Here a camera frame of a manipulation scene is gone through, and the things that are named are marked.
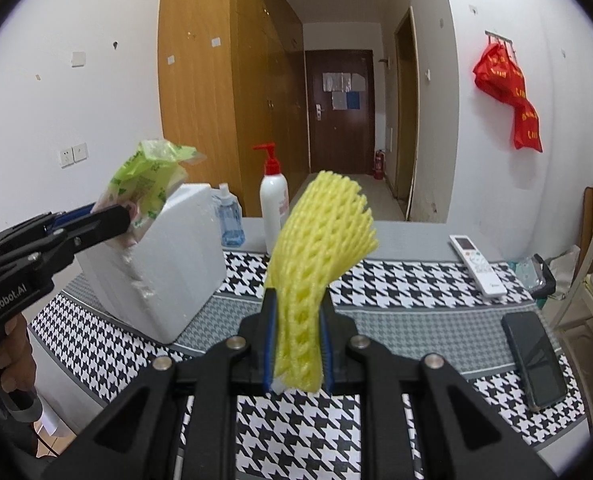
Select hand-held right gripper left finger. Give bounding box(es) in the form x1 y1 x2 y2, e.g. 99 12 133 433
41 287 280 480

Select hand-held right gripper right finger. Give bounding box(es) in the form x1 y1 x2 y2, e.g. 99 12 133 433
321 290 560 480

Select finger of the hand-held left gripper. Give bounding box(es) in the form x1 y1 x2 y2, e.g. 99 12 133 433
59 203 132 261
46 204 100 232

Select green tissue packet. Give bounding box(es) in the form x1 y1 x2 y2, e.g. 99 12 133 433
92 139 204 251

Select white foam box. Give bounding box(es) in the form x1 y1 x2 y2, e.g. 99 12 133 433
74 183 227 345

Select yellow foam net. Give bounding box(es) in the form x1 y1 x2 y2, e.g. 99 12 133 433
264 170 380 391

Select person's left hand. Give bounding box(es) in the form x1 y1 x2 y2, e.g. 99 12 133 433
0 310 37 401

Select houndstooth tablecloth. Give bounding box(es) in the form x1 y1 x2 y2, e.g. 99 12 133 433
29 247 592 480

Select white lotion pump bottle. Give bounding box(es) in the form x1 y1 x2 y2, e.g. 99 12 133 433
253 143 290 256

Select white remote control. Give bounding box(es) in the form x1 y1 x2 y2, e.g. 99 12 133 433
449 234 508 298

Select wooden wardrobe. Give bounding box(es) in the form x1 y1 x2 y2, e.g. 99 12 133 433
157 0 310 218

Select dark brown door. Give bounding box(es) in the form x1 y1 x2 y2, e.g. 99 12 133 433
305 49 375 173

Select black smartphone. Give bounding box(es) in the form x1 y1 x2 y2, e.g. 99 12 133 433
501 311 569 411

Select teal plastic packet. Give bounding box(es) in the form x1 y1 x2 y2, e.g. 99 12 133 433
509 257 542 289

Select wooden side door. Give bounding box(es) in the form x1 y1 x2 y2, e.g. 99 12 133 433
394 6 420 206

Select white plastic bag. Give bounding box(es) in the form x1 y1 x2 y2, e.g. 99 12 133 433
551 245 583 282

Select grey door notice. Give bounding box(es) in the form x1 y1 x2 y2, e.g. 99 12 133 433
323 72 365 93

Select brown wooden boards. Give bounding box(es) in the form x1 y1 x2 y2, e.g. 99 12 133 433
579 186 593 261

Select red plastic bag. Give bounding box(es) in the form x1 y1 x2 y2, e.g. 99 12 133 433
473 42 543 153

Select white wall socket plate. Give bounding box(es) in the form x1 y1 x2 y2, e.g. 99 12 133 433
59 142 88 168

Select metal wall hook rack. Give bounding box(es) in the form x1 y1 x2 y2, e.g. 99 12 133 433
485 30 515 50

